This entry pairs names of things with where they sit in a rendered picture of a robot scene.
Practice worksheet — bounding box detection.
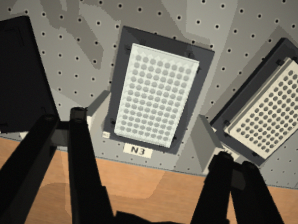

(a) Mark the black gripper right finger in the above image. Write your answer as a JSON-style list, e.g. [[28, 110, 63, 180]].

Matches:
[[190, 114, 284, 224]]

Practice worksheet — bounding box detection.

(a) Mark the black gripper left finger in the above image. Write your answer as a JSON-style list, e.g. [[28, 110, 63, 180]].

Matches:
[[0, 90, 116, 224]]

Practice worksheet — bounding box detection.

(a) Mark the white label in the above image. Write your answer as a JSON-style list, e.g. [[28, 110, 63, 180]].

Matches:
[[222, 145, 239, 161], [123, 143, 153, 158], [20, 132, 28, 139]]

